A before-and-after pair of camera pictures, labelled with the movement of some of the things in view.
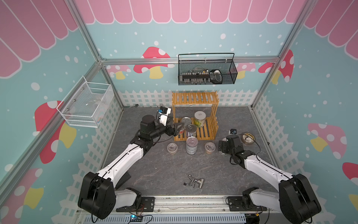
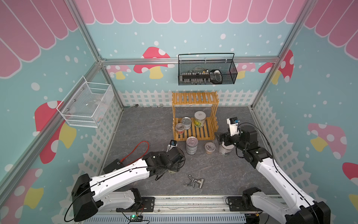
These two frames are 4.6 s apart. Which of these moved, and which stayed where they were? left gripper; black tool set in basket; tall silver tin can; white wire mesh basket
Moved: left gripper
Stayed: tall silver tin can; black tool set in basket; white wire mesh basket
